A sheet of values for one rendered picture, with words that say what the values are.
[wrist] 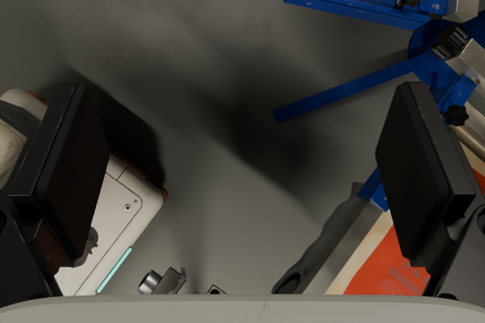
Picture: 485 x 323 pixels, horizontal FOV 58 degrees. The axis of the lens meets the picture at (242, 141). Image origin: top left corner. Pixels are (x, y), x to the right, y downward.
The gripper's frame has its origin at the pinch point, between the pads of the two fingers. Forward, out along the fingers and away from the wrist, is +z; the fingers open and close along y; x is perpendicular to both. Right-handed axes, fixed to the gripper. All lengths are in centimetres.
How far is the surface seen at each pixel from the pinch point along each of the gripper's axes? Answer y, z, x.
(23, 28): -87, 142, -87
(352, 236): 22, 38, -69
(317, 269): 15, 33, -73
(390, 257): 32, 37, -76
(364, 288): 26, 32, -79
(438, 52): 40, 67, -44
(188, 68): -23, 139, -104
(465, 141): 50, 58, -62
